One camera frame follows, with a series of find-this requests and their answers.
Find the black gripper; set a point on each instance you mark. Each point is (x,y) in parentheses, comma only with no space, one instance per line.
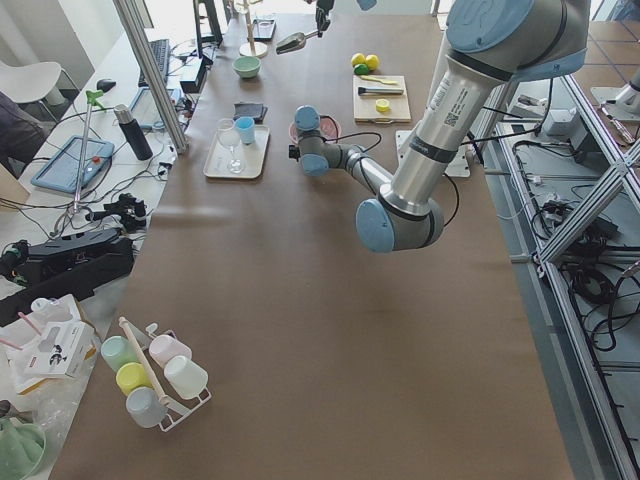
(324,6)
(293,152)

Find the metal ice scoop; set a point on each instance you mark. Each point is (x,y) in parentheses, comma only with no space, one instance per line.
(294,42)

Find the pink bowl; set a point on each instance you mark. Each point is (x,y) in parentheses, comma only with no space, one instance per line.
(329,128)

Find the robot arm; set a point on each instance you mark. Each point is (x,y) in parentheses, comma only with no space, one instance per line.
(487,44)

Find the light blue cup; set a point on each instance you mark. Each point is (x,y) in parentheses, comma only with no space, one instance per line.
(245,126)

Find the wooden cup stand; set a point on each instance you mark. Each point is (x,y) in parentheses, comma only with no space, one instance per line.
(251,47)

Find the pastel pink cup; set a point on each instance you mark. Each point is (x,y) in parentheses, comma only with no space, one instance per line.
(165,347)

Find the white cup on rack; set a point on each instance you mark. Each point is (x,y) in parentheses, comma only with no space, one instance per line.
(186,377)

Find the pastel yellow cup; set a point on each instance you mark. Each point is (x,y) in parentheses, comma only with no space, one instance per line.
(131,376)

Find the grey-blue cup on rack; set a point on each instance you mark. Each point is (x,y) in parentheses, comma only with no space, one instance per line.
(145,408)

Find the cream serving tray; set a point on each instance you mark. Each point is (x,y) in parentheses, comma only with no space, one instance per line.
(252,156)

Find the grey folded cloth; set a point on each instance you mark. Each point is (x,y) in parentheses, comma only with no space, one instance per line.
(256,111)

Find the yellow lemon upper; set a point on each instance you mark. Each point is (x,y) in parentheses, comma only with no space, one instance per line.
(357,59)

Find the clear wine glass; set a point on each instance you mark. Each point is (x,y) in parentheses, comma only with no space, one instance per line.
(228,138)

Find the green lime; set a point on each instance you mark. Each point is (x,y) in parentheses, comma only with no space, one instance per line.
(372,62)

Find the wooden cutting board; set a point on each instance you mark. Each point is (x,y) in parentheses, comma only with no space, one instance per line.
(364,106)

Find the steel muddler black tip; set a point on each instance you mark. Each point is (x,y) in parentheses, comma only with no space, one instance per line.
(371,91)

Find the green bowl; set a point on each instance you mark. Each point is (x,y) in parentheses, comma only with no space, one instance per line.
(247,67)

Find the yellow plastic knife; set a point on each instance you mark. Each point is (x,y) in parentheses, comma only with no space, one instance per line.
(380,80)

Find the half lemon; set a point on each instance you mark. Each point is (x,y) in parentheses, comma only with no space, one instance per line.
(382,105)

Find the black water bottle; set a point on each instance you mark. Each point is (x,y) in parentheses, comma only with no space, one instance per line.
(133,132)

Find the black keyboard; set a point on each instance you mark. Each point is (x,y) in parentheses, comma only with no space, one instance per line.
(161,51)

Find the blue teach pendant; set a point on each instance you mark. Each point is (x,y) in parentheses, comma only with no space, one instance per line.
(60,172)

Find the black tray frame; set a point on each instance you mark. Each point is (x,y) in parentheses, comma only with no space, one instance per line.
(263,29)

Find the white wire cup rack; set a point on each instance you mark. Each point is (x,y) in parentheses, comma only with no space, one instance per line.
(179,409)

